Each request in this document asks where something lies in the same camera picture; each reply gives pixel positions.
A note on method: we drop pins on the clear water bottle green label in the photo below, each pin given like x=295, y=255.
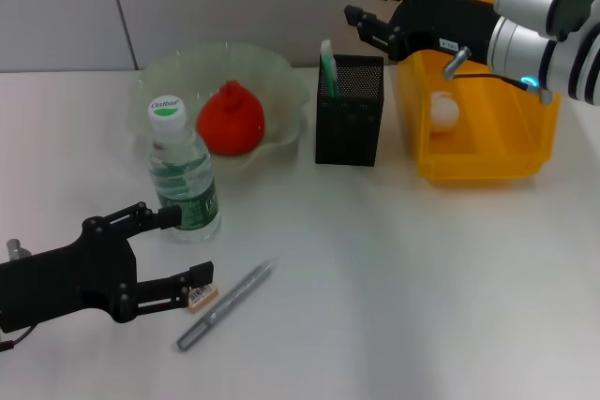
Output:
x=183, y=170

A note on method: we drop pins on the mint green utility knife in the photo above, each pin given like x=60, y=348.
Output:
x=329, y=72

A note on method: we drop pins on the white paper ball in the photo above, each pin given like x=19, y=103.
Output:
x=444, y=112

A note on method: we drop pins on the red-orange toy fruit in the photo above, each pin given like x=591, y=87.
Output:
x=232, y=123

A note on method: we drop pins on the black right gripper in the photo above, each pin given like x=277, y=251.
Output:
x=445, y=20

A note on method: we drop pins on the yellow plastic storage bin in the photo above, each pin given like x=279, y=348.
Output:
x=469, y=166

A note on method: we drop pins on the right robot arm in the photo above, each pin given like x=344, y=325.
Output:
x=515, y=48

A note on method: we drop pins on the beige eraser with barcode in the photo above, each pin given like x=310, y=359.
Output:
x=205, y=298

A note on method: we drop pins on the clear wavy glass fruit plate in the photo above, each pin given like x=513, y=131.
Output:
x=276, y=86

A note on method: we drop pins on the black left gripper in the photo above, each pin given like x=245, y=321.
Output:
x=70, y=278

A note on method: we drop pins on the grey pen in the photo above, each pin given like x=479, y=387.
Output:
x=225, y=306

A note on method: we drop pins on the black mesh pen holder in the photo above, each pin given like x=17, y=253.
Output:
x=349, y=128

